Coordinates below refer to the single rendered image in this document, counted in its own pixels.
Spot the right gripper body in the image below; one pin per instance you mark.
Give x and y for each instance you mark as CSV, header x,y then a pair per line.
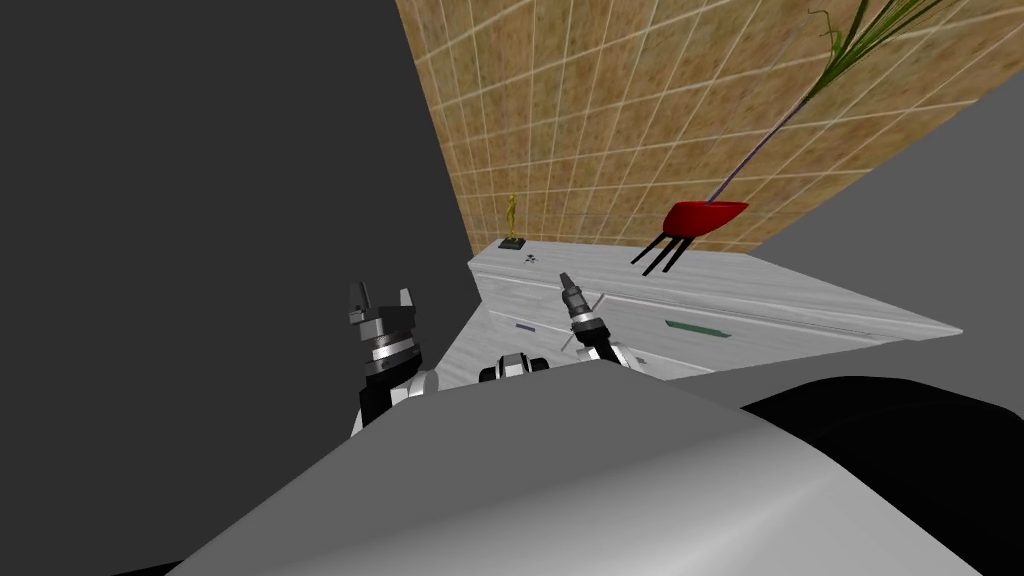
x,y
576,300

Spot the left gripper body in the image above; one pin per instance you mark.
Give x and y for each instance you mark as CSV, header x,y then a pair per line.
x,y
390,322

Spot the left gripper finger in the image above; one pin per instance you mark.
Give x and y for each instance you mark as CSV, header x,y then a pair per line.
x,y
406,301
359,300

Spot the gold statuette on black base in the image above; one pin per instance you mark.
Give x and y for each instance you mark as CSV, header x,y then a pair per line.
x,y
512,224

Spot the white drawer cabinet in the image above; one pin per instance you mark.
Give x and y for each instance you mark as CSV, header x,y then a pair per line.
x,y
720,296

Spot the plant in red pot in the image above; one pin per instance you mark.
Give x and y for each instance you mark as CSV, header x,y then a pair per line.
x,y
696,218

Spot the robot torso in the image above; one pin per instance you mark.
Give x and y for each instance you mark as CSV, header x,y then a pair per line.
x,y
576,480

